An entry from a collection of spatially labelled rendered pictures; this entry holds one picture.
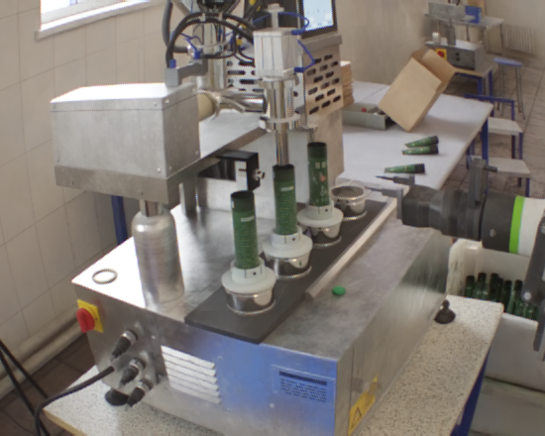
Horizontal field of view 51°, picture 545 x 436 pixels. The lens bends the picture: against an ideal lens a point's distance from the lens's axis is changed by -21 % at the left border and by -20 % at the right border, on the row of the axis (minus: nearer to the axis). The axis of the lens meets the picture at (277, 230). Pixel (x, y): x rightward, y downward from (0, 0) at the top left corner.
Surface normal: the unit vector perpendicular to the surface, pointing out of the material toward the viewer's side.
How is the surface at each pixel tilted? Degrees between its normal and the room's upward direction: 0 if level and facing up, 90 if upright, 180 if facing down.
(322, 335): 0
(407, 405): 0
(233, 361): 90
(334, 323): 0
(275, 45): 90
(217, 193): 90
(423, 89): 90
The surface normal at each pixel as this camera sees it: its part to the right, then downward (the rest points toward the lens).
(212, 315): -0.05, -0.91
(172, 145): 0.88, 0.16
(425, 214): -0.14, 0.42
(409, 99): -0.48, 0.39
